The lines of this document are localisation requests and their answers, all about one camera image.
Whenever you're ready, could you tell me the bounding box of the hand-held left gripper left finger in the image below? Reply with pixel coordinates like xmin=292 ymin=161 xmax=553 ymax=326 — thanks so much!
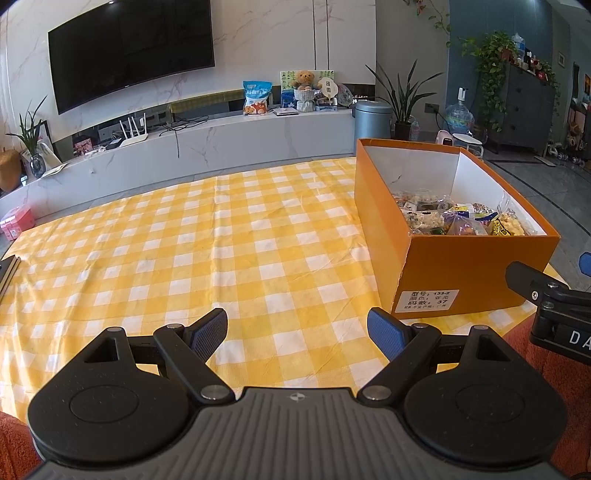
xmin=79 ymin=307 xmax=234 ymax=403

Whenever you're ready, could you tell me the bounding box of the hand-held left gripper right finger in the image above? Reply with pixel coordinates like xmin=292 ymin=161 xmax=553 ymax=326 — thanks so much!
xmin=357 ymin=307 xmax=511 ymax=402

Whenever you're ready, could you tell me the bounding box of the puffed ball snack packet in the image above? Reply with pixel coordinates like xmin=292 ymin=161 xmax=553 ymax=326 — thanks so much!
xmin=489 ymin=210 xmax=529 ymax=237

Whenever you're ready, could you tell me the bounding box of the orange cardboard box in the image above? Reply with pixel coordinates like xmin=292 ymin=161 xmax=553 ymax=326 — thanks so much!
xmin=354 ymin=137 xmax=561 ymax=317

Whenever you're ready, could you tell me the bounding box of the mixed vegetable chips bag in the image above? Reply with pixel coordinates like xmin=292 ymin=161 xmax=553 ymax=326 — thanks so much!
xmin=443 ymin=215 xmax=490 ymax=236

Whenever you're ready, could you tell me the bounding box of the blue-edged orange snack packet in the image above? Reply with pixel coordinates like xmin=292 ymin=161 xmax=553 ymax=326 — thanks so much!
xmin=462 ymin=203 xmax=497 ymax=222

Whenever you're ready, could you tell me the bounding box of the clear pale nut packet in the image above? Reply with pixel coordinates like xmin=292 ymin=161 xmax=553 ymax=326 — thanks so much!
xmin=399 ymin=205 xmax=446 ymax=234

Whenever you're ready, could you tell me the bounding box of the red rug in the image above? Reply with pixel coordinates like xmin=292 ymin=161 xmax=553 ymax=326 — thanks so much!
xmin=0 ymin=318 xmax=591 ymax=480

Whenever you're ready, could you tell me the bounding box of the yellow checkered tablecloth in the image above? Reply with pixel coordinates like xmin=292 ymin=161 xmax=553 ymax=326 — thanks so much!
xmin=0 ymin=157 xmax=561 ymax=416

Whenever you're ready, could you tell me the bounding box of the grey drawer cabinet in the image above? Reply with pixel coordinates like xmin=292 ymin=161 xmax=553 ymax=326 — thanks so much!
xmin=501 ymin=60 xmax=557 ymax=155

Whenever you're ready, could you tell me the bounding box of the water bottle with pump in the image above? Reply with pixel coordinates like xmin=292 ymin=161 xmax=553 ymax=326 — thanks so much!
xmin=444 ymin=87 xmax=476 ymax=134

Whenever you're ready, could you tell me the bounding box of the white marble tv cabinet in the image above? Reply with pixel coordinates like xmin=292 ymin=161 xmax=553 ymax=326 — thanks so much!
xmin=0 ymin=102 xmax=358 ymax=222

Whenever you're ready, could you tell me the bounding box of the long-leaf potted plant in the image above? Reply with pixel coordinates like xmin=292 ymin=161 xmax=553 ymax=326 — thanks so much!
xmin=365 ymin=58 xmax=444 ymax=141

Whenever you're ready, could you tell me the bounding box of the white router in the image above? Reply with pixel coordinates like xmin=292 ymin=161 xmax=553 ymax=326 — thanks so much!
xmin=119 ymin=115 xmax=151 ymax=147

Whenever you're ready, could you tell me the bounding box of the climbing pothos plant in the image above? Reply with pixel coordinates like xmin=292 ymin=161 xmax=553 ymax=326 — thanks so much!
xmin=462 ymin=31 xmax=518 ymax=132

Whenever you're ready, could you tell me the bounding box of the black notebook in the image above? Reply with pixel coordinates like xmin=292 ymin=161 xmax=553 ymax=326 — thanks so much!
xmin=0 ymin=256 xmax=21 ymax=296

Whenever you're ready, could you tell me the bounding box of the blue-grey trash bin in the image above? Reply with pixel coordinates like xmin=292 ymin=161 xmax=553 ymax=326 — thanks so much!
xmin=353 ymin=100 xmax=393 ymax=139

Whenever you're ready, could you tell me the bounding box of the pink box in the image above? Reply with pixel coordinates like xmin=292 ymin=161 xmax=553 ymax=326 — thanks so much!
xmin=0 ymin=206 xmax=35 ymax=241

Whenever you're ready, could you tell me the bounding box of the blue snack bag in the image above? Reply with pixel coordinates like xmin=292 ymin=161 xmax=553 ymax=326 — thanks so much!
xmin=243 ymin=80 xmax=269 ymax=117

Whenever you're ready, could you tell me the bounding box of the plant in glass vase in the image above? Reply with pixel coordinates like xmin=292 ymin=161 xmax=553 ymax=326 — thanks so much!
xmin=6 ymin=95 xmax=49 ymax=178

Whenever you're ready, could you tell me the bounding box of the teddy bear bouquet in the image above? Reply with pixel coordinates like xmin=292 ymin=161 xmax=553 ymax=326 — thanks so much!
xmin=292 ymin=69 xmax=317 ymax=113

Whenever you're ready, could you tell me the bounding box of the green white painting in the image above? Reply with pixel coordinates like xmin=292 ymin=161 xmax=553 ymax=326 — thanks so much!
xmin=280 ymin=70 xmax=335 ymax=110

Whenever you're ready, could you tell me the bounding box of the brown round vase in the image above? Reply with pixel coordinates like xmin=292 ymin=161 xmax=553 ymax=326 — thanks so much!
xmin=0 ymin=148 xmax=23 ymax=192

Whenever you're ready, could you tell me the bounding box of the hanging vine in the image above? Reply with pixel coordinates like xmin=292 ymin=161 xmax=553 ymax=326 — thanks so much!
xmin=404 ymin=0 xmax=451 ymax=47

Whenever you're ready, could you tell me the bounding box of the black television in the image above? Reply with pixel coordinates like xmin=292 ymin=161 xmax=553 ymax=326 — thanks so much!
xmin=48 ymin=0 xmax=216 ymax=115

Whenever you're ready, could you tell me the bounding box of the black cable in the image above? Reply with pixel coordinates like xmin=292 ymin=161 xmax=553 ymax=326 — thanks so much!
xmin=159 ymin=117 xmax=211 ymax=158

